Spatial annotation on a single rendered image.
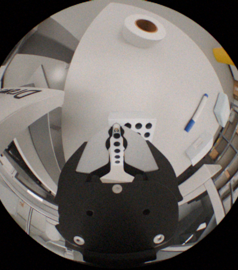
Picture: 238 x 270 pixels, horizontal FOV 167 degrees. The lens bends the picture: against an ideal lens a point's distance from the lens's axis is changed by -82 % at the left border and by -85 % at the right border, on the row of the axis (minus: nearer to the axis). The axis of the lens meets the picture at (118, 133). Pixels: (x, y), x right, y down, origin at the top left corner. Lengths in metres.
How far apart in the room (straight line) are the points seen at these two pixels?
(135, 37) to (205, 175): 0.65
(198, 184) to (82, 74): 0.71
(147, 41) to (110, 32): 0.08
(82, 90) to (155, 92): 0.14
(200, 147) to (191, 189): 0.36
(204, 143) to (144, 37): 0.34
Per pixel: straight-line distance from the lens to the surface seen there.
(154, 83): 0.18
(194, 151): 0.35
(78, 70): 0.18
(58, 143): 0.53
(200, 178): 0.62
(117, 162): 0.21
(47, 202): 0.38
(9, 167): 0.52
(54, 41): 0.65
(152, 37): 0.16
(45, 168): 0.16
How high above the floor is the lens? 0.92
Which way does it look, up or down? 57 degrees down
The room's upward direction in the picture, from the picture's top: 177 degrees clockwise
